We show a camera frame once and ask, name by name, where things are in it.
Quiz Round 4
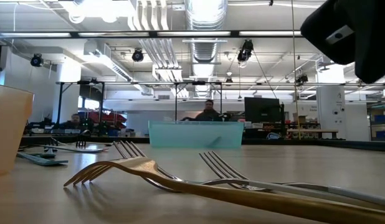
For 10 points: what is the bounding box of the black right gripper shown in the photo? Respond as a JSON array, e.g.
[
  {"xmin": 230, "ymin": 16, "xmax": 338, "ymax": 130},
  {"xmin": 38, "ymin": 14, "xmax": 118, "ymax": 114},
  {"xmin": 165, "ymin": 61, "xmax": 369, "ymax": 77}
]
[{"xmin": 300, "ymin": 0, "xmax": 357, "ymax": 66}]

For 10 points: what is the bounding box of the gold fork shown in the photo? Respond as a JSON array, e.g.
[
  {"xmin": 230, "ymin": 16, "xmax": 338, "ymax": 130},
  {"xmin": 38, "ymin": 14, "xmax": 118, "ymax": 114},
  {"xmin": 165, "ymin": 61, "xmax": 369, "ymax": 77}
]
[{"xmin": 63, "ymin": 156, "xmax": 385, "ymax": 224}]

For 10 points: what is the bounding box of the white building column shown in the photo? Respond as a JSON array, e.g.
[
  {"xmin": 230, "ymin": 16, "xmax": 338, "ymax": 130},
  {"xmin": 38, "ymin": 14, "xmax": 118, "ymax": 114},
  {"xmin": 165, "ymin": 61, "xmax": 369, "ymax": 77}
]
[{"xmin": 316, "ymin": 63, "xmax": 348, "ymax": 140}]

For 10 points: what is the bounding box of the cardboard box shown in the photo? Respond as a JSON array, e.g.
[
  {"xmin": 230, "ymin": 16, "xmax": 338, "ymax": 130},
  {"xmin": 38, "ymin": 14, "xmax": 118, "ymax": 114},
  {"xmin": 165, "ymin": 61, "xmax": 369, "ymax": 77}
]
[{"xmin": 292, "ymin": 112, "xmax": 308, "ymax": 124}]

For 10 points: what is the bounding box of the blue storage bins shelf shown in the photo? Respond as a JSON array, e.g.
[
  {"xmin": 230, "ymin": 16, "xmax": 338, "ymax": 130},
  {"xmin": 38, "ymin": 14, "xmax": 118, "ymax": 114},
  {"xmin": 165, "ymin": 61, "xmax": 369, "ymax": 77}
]
[{"xmin": 368, "ymin": 104, "xmax": 385, "ymax": 141}]

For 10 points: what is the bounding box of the black computer monitor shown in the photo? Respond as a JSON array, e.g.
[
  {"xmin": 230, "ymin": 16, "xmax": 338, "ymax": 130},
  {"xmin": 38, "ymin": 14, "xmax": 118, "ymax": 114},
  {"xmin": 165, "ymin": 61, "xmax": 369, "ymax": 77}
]
[{"xmin": 244, "ymin": 96, "xmax": 285, "ymax": 125}]

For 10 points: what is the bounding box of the cluttered background desk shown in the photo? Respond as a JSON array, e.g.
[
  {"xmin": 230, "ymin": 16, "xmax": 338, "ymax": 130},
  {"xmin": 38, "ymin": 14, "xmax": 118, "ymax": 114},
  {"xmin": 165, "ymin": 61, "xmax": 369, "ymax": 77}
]
[{"xmin": 244, "ymin": 120, "xmax": 321, "ymax": 140}]

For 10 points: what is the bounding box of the person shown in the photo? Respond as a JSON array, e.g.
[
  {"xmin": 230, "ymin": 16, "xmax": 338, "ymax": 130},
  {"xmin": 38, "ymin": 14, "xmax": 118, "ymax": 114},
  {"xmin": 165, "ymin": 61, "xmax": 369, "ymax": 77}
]
[
  {"xmin": 194, "ymin": 99, "xmax": 223, "ymax": 122},
  {"xmin": 60, "ymin": 113, "xmax": 83, "ymax": 130}
]

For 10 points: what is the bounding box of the teal plastic bin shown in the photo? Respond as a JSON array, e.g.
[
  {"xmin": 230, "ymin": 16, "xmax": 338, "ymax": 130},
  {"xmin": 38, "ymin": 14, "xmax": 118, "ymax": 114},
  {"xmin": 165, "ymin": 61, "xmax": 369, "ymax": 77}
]
[{"xmin": 148, "ymin": 120, "xmax": 245, "ymax": 149}]

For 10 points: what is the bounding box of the red storage object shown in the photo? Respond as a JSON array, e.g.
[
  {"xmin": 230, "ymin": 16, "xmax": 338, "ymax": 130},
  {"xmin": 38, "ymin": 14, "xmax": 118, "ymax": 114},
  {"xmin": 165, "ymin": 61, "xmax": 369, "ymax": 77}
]
[{"xmin": 86, "ymin": 111, "xmax": 128, "ymax": 129}]

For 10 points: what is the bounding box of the cluttered background workbench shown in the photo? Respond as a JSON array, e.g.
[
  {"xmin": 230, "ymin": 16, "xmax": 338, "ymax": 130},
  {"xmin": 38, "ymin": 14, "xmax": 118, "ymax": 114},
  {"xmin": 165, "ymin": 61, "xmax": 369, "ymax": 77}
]
[{"xmin": 21, "ymin": 119, "xmax": 150, "ymax": 138}]

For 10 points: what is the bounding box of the tan plastic cup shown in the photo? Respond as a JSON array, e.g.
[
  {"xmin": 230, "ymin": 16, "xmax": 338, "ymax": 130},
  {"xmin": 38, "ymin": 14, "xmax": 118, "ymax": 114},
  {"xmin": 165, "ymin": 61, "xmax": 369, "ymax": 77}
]
[{"xmin": 0, "ymin": 83, "xmax": 34, "ymax": 175}]

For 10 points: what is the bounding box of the thin hanging cable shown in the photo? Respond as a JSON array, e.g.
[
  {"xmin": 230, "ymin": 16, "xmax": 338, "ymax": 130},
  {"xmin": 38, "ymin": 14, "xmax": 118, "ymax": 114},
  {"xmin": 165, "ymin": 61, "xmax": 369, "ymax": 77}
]
[{"xmin": 290, "ymin": 0, "xmax": 302, "ymax": 140}]

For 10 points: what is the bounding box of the silver ventilation duct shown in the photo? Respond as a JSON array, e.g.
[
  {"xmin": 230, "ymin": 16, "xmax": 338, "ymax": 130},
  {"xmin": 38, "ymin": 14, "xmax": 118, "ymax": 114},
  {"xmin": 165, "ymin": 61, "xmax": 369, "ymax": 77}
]
[{"xmin": 184, "ymin": 0, "xmax": 228, "ymax": 63}]

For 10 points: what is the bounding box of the black overhead frame bar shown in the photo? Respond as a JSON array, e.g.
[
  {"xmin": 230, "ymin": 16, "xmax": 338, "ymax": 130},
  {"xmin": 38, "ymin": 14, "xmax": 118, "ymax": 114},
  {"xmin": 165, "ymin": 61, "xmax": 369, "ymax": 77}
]
[{"xmin": 0, "ymin": 29, "xmax": 304, "ymax": 39}]

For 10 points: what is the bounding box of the black metal rig frame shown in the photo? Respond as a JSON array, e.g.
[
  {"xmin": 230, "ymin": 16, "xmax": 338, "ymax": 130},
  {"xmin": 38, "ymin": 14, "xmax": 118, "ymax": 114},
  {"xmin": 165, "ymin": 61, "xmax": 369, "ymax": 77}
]
[{"xmin": 56, "ymin": 80, "xmax": 225, "ymax": 125}]

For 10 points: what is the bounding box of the black table edge rail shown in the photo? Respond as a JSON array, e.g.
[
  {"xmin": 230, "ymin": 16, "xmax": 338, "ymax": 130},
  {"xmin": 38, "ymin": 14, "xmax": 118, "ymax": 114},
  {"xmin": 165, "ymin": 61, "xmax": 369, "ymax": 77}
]
[{"xmin": 19, "ymin": 135, "xmax": 385, "ymax": 152}]

